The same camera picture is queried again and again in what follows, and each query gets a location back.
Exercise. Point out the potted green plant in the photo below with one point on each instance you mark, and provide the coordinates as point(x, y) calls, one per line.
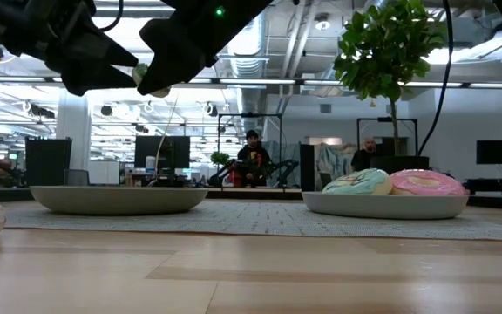
point(386, 48)

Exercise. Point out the black wall monitor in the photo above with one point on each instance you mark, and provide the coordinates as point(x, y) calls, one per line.
point(495, 152)

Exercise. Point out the small background green plant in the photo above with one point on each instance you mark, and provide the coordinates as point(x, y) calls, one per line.
point(220, 158)

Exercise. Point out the black cabinet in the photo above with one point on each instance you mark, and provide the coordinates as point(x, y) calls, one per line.
point(46, 161)

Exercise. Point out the silver ventilation duct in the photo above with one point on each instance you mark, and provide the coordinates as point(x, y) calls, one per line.
point(246, 65)

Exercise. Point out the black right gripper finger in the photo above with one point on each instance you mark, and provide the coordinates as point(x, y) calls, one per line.
point(185, 48)

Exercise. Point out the blue white cloth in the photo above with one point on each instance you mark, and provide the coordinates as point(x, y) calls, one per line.
point(334, 163)

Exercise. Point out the olive green plate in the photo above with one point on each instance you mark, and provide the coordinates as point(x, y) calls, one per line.
point(116, 200)

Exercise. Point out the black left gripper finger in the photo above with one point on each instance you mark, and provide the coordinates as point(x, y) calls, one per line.
point(98, 80)
point(103, 48)

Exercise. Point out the black partition panel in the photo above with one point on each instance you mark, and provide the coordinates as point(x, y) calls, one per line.
point(307, 168)

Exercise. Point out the grey chair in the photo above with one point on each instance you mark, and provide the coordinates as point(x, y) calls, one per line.
point(76, 179)

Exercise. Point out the grey plate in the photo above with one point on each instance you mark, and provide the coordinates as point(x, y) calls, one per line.
point(386, 209)

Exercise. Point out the person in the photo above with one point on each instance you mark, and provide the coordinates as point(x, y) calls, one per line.
point(362, 159)
point(253, 157)

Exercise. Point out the large mint frosted donut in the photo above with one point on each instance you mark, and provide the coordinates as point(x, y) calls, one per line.
point(360, 183)

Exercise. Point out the black desk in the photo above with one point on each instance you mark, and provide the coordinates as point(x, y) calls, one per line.
point(495, 182)

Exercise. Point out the large pink frosted donut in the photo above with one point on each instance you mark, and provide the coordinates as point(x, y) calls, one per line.
point(429, 185)

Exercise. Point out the grey woven placemat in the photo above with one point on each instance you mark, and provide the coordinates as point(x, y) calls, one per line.
point(255, 218)

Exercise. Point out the black computer monitor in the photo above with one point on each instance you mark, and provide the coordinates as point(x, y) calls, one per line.
point(177, 152)

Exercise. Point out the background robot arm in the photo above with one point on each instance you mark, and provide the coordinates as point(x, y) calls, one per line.
point(286, 165)

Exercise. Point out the long ceiling light strip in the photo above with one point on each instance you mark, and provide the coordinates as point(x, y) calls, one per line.
point(495, 85)
point(255, 81)

